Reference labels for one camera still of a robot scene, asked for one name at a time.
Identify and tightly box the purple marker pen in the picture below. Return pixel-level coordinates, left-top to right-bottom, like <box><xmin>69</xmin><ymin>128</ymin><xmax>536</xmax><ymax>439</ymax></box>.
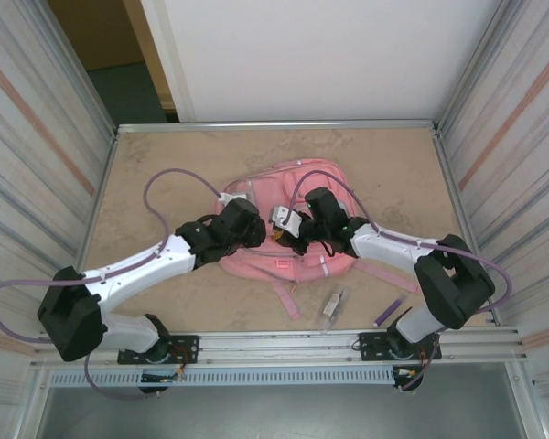
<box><xmin>371</xmin><ymin>294</ymin><xmax>411</xmax><ymax>327</ymax></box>

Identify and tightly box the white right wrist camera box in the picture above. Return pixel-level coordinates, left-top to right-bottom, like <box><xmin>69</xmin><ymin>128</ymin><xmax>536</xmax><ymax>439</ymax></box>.
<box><xmin>269</xmin><ymin>204</ymin><xmax>304</xmax><ymax>238</ymax></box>

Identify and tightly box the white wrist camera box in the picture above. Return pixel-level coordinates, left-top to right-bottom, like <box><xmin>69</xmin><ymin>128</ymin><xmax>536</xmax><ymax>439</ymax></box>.
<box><xmin>216</xmin><ymin>191</ymin><xmax>249</xmax><ymax>206</ymax></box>
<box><xmin>269</xmin><ymin>204</ymin><xmax>304</xmax><ymax>238</ymax></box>

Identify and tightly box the grey slotted cable duct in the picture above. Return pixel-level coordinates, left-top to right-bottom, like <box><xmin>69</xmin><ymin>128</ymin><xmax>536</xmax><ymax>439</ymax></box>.
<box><xmin>48</xmin><ymin>368</ymin><xmax>397</xmax><ymax>389</ymax></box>

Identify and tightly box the pink school backpack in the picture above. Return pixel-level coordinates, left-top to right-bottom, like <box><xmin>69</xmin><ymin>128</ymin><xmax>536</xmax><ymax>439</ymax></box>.
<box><xmin>221</xmin><ymin>157</ymin><xmax>420</xmax><ymax>321</ymax></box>

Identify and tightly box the wide aluminium mounting rail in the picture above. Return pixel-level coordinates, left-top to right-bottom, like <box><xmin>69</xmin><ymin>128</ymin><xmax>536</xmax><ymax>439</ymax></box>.
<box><xmin>29</xmin><ymin>327</ymin><xmax>530</xmax><ymax>369</ymax></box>

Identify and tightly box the white door frame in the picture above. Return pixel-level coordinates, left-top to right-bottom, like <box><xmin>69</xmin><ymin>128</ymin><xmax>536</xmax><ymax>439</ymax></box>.
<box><xmin>139</xmin><ymin>0</ymin><xmax>196</xmax><ymax>123</ymax></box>

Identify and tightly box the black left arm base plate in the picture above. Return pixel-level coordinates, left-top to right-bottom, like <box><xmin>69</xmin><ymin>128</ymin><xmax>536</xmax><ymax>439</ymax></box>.
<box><xmin>117</xmin><ymin>335</ymin><xmax>200</xmax><ymax>366</ymax></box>

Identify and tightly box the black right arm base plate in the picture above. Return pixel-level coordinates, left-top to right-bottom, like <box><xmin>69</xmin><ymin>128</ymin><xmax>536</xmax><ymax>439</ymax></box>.
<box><xmin>359</xmin><ymin>331</ymin><xmax>442</xmax><ymax>363</ymax></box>

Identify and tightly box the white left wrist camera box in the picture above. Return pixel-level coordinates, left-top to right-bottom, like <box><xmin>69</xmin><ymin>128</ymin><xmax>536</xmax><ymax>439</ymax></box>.
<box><xmin>216</xmin><ymin>191</ymin><xmax>249</xmax><ymax>206</ymax></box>

